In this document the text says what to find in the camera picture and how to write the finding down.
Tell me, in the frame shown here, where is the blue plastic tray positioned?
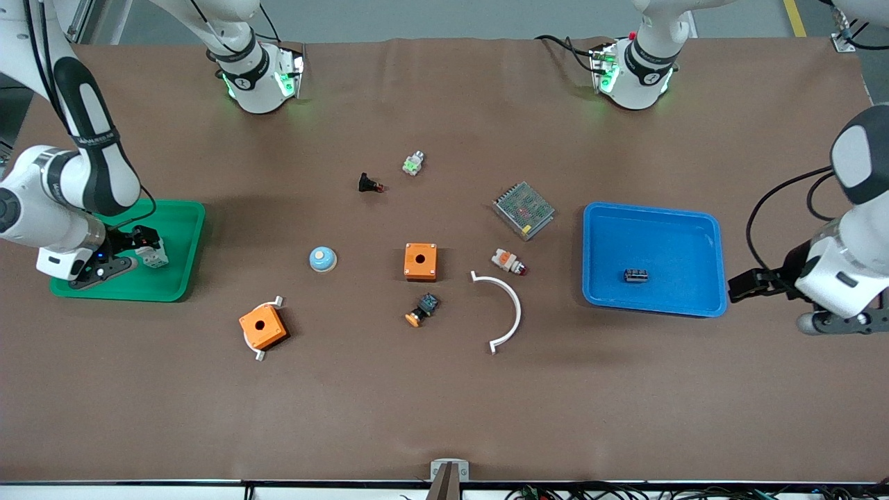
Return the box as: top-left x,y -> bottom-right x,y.
581,201 -> 728,319

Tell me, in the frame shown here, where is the white red circuit breaker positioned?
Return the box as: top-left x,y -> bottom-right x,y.
136,236 -> 169,270

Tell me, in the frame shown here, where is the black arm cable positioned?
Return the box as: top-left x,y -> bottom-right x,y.
23,0 -> 158,231
745,165 -> 836,276

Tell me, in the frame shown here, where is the orange button box left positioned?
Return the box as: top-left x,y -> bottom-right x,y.
242,295 -> 285,363

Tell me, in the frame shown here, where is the white curved bracket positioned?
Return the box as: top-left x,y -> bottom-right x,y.
470,270 -> 522,356

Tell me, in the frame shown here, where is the orange black push button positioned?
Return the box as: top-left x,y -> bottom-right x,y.
404,292 -> 441,328

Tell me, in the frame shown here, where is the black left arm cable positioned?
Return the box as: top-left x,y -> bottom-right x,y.
745,165 -> 836,276

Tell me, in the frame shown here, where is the black base cable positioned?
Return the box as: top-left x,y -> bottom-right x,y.
188,0 -> 280,44
533,33 -> 599,74

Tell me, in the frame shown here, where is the green plastic tray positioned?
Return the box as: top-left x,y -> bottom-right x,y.
49,197 -> 208,303

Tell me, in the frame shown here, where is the orange white red switch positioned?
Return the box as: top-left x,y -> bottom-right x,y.
490,249 -> 528,277

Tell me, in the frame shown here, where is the orange button box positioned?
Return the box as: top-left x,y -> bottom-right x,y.
242,295 -> 285,363
238,303 -> 289,351
404,242 -> 439,283

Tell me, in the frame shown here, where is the metal mesh power supply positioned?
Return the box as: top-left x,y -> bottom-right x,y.
491,181 -> 556,242

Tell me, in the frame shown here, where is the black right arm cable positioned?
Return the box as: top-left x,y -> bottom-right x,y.
23,0 -> 158,231

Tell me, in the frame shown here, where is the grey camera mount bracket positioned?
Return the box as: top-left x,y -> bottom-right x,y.
429,458 -> 470,500

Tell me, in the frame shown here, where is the brown table mat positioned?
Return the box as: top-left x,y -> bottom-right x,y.
0,37 -> 889,484

